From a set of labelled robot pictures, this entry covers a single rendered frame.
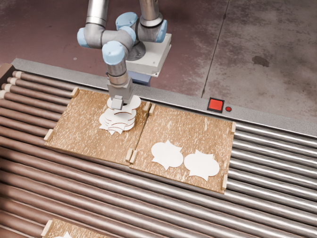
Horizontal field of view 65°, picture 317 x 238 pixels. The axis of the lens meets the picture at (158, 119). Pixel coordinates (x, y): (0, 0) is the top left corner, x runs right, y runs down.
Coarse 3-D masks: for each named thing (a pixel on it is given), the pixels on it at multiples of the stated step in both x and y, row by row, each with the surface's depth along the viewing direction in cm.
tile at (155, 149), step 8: (160, 144) 112; (168, 144) 112; (152, 152) 110; (160, 152) 110; (168, 152) 110; (176, 152) 110; (152, 160) 108; (160, 160) 108; (168, 160) 108; (176, 160) 108
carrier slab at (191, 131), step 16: (160, 112) 123; (176, 112) 123; (144, 128) 118; (160, 128) 118; (176, 128) 118; (192, 128) 117; (208, 128) 117; (224, 128) 117; (144, 144) 113; (176, 144) 113; (192, 144) 113; (208, 144) 112; (224, 144) 112; (144, 160) 109; (224, 160) 108; (160, 176) 105; (176, 176) 104; (192, 176) 104; (224, 192) 100
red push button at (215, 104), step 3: (210, 102) 127; (213, 102) 127; (216, 102) 127; (219, 102) 127; (222, 102) 127; (210, 105) 126; (213, 105) 126; (216, 105) 126; (219, 105) 126; (213, 108) 125; (216, 108) 125; (219, 108) 125
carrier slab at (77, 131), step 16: (80, 96) 130; (96, 96) 130; (64, 112) 124; (80, 112) 124; (96, 112) 124; (64, 128) 119; (80, 128) 119; (96, 128) 119; (48, 144) 114; (64, 144) 114; (80, 144) 114; (96, 144) 114; (112, 144) 114; (128, 144) 113; (112, 160) 109
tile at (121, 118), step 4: (108, 108) 121; (108, 112) 120; (112, 112) 120; (132, 112) 119; (108, 116) 118; (112, 116) 118; (116, 116) 118; (120, 116) 118; (124, 116) 118; (128, 116) 118; (132, 116) 118; (108, 120) 118; (112, 120) 117; (116, 120) 117; (120, 120) 117; (124, 120) 117; (128, 120) 118; (112, 124) 116
